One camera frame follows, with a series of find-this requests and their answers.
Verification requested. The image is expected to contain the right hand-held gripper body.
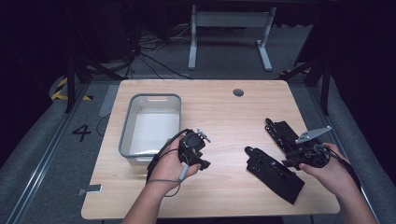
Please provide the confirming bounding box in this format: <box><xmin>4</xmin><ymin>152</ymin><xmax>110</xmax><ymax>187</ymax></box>
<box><xmin>292</xmin><ymin>125</ymin><xmax>332</xmax><ymax>169</ymax></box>

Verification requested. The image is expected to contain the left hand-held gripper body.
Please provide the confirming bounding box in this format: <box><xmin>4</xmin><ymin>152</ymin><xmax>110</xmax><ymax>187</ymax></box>
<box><xmin>178</xmin><ymin>128</ymin><xmax>212</xmax><ymax>166</ymax></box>

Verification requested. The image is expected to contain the black cloth bag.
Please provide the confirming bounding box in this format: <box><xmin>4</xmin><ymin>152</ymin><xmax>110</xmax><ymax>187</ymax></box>
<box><xmin>244</xmin><ymin>146</ymin><xmax>305</xmax><ymax>205</ymax></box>

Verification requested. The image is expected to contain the black glove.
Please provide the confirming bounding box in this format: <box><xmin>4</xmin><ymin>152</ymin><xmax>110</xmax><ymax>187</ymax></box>
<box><xmin>264</xmin><ymin>118</ymin><xmax>304</xmax><ymax>160</ymax></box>

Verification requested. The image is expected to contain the person's right hand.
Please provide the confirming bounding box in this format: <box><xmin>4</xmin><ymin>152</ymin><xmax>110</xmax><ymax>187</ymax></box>
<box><xmin>298</xmin><ymin>142</ymin><xmax>356</xmax><ymax>196</ymax></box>

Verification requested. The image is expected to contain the person's left hand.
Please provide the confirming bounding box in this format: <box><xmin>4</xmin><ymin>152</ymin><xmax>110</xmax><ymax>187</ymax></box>
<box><xmin>148</xmin><ymin>133</ymin><xmax>202</xmax><ymax>196</ymax></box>

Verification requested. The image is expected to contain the grey plastic bin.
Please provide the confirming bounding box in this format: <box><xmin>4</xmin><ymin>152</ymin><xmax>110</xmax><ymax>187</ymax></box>
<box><xmin>118</xmin><ymin>93</ymin><xmax>182</xmax><ymax>165</ymax></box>

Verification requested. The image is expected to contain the black metal stand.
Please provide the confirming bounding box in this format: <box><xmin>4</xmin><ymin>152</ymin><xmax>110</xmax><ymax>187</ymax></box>
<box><xmin>279</xmin><ymin>57</ymin><xmax>332</xmax><ymax>117</ymax></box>
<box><xmin>64</xmin><ymin>50</ymin><xmax>125</xmax><ymax>114</ymax></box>

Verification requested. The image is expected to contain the grey floor tape patch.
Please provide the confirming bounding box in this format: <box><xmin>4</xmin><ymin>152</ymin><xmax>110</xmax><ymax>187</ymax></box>
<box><xmin>98</xmin><ymin>84</ymin><xmax>120</xmax><ymax>118</ymax></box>

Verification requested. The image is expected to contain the yellow black hazard tape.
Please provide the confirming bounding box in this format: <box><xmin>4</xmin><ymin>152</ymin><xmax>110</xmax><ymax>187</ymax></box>
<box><xmin>50</xmin><ymin>77</ymin><xmax>94</xmax><ymax>102</ymax></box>

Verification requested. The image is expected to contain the grey wrist strap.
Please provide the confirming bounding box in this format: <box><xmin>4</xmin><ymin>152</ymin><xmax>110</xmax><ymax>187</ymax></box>
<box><xmin>146</xmin><ymin>164</ymin><xmax>190</xmax><ymax>198</ymax></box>

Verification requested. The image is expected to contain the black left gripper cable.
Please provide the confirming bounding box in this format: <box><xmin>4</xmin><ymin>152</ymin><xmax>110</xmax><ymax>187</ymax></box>
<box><xmin>146</xmin><ymin>128</ymin><xmax>191</xmax><ymax>183</ymax></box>

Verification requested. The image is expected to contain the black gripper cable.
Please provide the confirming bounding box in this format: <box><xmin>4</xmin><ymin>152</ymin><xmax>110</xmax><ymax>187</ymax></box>
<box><xmin>146</xmin><ymin>128</ymin><xmax>191</xmax><ymax>183</ymax></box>
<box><xmin>313</xmin><ymin>144</ymin><xmax>362</xmax><ymax>191</ymax></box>

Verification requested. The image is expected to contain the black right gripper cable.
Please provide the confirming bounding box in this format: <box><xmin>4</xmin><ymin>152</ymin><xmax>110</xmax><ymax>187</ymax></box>
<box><xmin>313</xmin><ymin>144</ymin><xmax>362</xmax><ymax>191</ymax></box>

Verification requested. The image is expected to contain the thin black floor cable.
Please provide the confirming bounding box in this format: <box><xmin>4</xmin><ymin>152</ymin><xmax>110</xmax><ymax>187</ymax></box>
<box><xmin>95</xmin><ymin>113</ymin><xmax>112</xmax><ymax>138</ymax></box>

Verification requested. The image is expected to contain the white metal table frame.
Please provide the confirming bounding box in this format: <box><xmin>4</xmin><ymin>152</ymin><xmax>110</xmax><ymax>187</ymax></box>
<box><xmin>187</xmin><ymin>4</ymin><xmax>277</xmax><ymax>72</ymax></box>

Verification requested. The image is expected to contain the small metal floor bracket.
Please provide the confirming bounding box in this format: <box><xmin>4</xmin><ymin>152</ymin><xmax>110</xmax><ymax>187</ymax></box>
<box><xmin>77</xmin><ymin>184</ymin><xmax>104</xmax><ymax>197</ymax></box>

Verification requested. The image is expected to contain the bundle of floor cables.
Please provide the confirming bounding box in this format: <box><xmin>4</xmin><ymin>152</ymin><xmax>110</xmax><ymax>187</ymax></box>
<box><xmin>123</xmin><ymin>24</ymin><xmax>192</xmax><ymax>80</ymax></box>

